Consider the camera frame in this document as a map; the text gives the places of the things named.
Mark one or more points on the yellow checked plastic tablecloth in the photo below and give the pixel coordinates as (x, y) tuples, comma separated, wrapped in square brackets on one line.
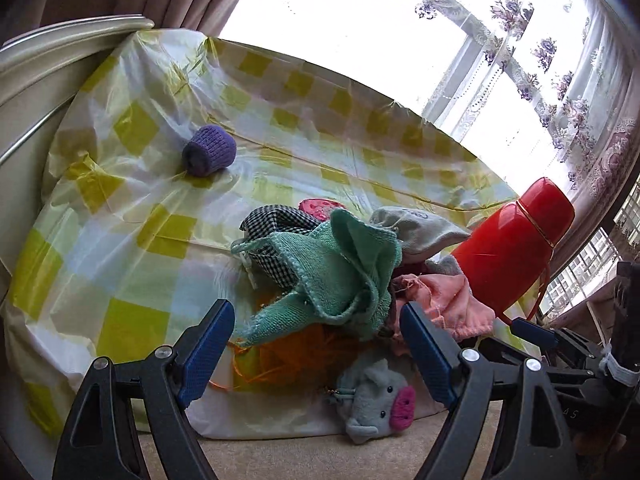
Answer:
[(128, 249)]

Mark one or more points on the pink cloth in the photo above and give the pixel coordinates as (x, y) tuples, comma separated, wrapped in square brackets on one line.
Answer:
[(446, 300)]

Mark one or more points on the green knitted cloth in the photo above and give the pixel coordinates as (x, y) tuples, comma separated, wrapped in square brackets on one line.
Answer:
[(343, 269)]

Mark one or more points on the floral sheer lace curtain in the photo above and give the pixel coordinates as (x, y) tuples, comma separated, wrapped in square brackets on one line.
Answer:
[(533, 86)]

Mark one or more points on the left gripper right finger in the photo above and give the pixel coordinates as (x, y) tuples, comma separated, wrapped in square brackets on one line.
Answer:
[(532, 440)]

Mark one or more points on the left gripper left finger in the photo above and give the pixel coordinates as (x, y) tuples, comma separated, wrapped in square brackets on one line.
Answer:
[(100, 440)]

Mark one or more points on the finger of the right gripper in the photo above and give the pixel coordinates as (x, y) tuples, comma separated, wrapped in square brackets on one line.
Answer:
[(541, 337)]

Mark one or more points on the pink crochet round piece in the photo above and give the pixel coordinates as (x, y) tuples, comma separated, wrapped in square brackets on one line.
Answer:
[(319, 208)]

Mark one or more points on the red thermos jug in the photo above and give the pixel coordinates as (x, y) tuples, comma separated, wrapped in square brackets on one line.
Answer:
[(512, 249)]

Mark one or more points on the grey cloth cap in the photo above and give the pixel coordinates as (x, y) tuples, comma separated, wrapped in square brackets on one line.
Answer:
[(420, 234)]

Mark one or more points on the orange mesh bag with sponge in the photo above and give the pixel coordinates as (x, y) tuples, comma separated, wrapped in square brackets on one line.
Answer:
[(310, 359)]

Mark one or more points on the grey pig plush toy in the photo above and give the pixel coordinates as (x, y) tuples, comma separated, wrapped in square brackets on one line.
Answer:
[(373, 400)]

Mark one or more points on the purple knitted cup cover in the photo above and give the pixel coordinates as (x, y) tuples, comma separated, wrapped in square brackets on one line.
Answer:
[(211, 149)]

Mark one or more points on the cream wooden headboard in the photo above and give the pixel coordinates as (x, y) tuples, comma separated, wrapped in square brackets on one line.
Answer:
[(41, 73)]

